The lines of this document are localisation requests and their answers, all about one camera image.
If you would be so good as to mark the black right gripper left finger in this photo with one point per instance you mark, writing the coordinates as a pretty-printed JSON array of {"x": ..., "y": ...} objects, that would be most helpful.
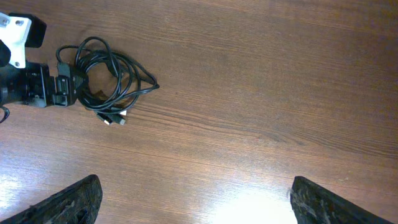
[{"x": 78, "y": 203}]

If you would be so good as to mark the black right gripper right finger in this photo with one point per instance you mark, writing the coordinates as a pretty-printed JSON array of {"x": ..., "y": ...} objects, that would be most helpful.
[{"x": 313, "y": 204}]

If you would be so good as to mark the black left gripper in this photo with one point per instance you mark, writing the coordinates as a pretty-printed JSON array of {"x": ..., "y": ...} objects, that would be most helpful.
[{"x": 34, "y": 86}]

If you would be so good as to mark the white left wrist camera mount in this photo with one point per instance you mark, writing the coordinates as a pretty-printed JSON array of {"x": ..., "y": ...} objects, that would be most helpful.
[{"x": 18, "y": 32}]

